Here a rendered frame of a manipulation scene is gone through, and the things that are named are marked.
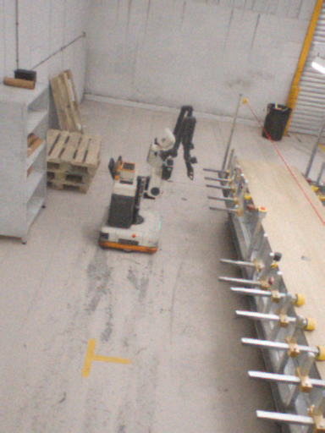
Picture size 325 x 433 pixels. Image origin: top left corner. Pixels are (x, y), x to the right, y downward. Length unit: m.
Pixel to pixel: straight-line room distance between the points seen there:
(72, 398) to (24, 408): 0.33
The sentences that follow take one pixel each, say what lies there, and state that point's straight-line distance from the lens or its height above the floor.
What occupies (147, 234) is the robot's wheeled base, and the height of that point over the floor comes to 0.27.
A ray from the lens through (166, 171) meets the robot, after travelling 4.69.
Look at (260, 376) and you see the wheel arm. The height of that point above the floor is 0.96.
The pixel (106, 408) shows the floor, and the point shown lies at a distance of 3.48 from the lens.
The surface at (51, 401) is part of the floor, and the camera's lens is 3.51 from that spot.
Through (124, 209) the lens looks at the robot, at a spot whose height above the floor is 0.54.
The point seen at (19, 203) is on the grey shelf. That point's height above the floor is 0.50.
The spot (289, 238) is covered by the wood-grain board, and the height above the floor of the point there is 0.90.
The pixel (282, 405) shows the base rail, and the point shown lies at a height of 0.70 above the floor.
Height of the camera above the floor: 2.76
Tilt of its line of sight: 28 degrees down
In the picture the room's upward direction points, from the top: 10 degrees clockwise
